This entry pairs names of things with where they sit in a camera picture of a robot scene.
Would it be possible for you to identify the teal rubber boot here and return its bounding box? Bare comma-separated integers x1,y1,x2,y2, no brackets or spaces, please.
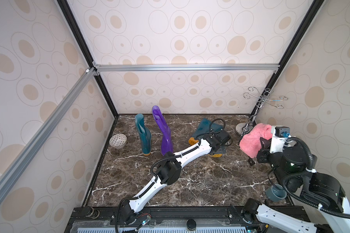
188,118,226,158
135,114,152,156

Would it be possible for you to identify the pink microfiber cloth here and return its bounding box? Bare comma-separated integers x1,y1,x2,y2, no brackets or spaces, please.
239,123,272,158

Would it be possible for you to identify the purple rubber boot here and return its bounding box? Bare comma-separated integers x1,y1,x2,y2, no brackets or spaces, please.
152,105,174,156

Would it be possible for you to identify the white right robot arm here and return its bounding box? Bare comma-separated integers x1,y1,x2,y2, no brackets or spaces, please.
241,126,350,233

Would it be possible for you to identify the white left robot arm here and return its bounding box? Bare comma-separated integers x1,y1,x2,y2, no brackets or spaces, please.
115,130,232,232

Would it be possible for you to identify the chrome mug tree stand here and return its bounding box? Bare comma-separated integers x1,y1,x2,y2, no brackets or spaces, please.
235,86,288,139

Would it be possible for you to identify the teal cup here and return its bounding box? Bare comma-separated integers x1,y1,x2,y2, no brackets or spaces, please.
265,184,287,202

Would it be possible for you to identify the patterned black white bowl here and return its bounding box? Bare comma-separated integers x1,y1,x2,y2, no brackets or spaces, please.
109,133,127,149

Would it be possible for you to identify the horizontal aluminium rail back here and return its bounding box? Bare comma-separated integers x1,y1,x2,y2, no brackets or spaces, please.
95,63,280,72

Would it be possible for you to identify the diagonal aluminium rail left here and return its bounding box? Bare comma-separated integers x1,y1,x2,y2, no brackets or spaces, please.
0,67,97,204

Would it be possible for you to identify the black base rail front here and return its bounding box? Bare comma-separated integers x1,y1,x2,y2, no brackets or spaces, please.
65,206,249,233

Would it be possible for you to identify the black corner frame post right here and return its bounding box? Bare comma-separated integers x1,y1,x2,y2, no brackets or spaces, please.
250,0,325,116

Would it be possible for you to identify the black corner frame post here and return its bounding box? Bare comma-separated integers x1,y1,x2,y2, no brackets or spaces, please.
56,0,119,118
250,0,325,116

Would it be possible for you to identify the black corner frame post left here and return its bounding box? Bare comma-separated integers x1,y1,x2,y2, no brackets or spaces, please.
56,0,119,118

